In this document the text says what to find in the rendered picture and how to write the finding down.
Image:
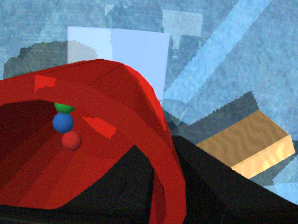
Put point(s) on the green marble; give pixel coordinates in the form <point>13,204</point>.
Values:
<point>64,108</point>

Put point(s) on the blue ball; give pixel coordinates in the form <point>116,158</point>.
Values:
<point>63,122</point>

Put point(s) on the red cup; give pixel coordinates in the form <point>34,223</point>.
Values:
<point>116,108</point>

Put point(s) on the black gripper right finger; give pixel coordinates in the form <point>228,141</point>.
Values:
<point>216,194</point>

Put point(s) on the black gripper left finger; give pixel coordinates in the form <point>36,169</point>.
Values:
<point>122,196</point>

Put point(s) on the tan wooden flat bar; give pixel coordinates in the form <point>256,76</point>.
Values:
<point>250,146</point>

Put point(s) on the red marble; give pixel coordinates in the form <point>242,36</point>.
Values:
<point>71,141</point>

